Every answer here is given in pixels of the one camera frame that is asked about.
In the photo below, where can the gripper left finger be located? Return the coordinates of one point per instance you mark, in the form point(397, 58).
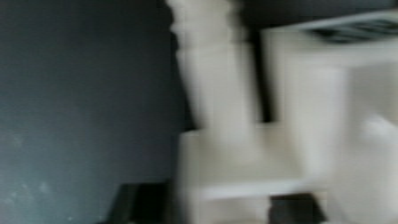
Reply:
point(143, 204)

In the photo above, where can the white marker base plate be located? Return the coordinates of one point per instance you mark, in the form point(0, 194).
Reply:
point(363, 28)

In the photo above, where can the white chair seat part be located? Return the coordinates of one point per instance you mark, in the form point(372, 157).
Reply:
point(324, 150)

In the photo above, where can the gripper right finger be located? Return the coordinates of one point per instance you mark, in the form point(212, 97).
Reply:
point(295, 209)

